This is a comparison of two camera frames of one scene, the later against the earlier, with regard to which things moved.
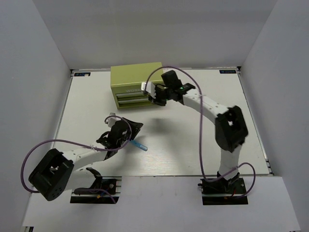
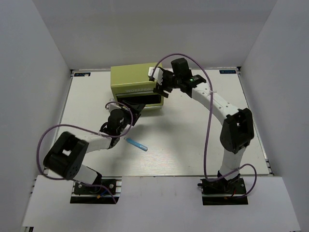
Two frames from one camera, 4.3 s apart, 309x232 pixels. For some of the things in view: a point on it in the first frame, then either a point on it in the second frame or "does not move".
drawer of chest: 131,94 -> 124,90
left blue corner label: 87,74 does not move
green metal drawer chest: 126,82 does not move
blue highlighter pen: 139,145 does not move
